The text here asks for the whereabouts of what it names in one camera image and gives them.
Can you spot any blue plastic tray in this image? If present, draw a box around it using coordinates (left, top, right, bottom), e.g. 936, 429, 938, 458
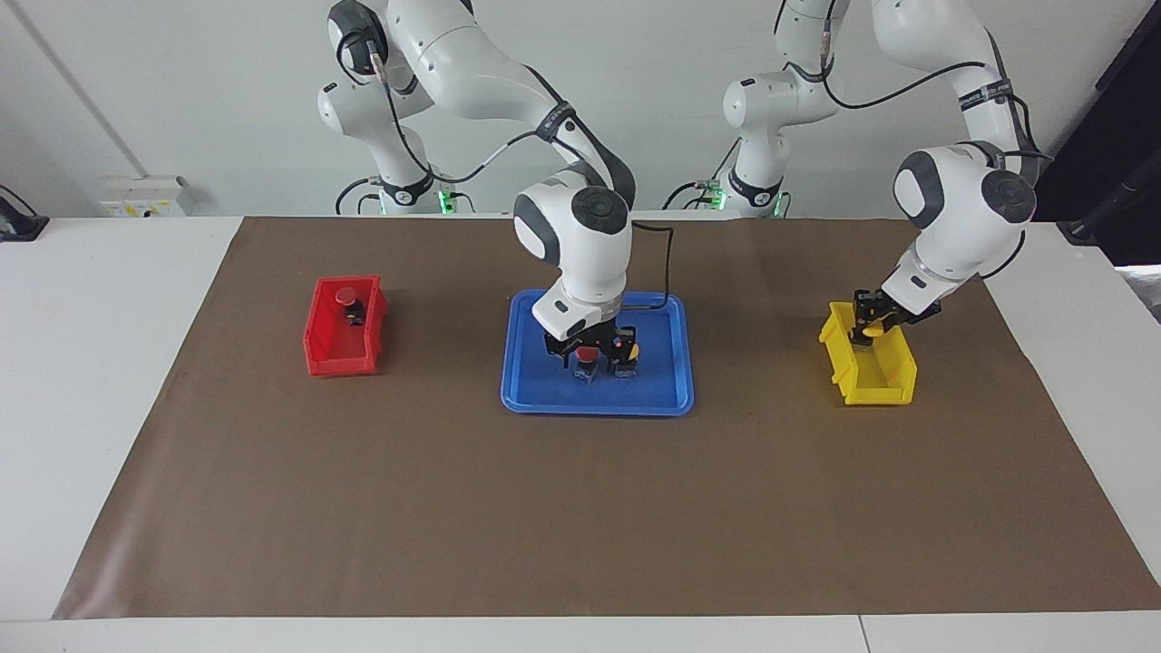
501, 289, 696, 417

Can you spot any yellow plastic storage bin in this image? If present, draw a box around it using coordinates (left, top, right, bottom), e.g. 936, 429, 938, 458
818, 301, 918, 406

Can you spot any brown paper table mat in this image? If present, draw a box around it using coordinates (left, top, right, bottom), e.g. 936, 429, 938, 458
53, 215, 1161, 620

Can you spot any red plastic storage bin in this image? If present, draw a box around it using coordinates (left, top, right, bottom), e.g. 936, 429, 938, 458
303, 275, 389, 377

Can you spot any black tripod stand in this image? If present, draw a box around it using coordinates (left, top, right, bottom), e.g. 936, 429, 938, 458
1057, 177, 1161, 246

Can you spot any dark panel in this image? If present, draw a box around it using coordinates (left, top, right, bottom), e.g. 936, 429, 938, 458
998, 0, 1161, 266

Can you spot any black stand base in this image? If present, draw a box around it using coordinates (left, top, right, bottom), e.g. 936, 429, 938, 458
0, 185, 50, 242

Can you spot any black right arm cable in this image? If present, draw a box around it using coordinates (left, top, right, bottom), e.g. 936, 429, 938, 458
336, 18, 677, 314

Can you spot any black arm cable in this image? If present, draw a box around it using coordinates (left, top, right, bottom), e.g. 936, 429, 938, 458
336, 18, 677, 314
780, 9, 1053, 182

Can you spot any black base cable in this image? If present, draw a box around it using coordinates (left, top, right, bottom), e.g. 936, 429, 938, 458
662, 136, 740, 211
336, 177, 382, 216

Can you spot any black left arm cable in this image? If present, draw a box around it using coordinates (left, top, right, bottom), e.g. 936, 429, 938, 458
780, 9, 1053, 182

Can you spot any white wall power strip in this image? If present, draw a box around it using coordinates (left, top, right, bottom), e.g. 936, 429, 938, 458
98, 175, 193, 218

